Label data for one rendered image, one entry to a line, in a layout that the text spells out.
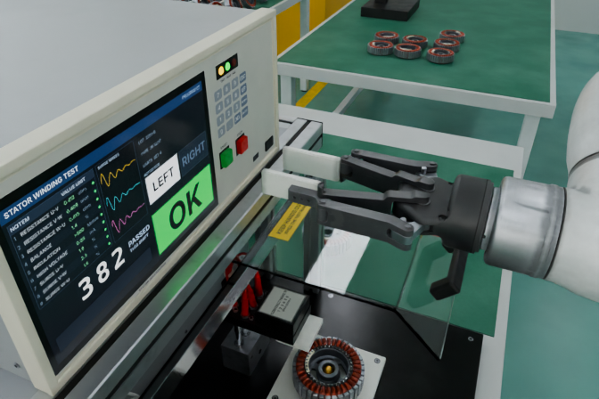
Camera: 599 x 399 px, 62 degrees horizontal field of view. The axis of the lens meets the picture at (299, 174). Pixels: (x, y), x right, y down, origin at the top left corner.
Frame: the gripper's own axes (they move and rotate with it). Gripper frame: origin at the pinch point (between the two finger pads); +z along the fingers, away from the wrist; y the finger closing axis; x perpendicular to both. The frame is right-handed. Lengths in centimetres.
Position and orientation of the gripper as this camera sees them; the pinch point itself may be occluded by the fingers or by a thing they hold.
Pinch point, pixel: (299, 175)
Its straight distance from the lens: 56.3
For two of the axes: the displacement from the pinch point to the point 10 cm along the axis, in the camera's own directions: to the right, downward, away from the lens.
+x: 0.0, -8.4, -5.4
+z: -9.2, -2.1, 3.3
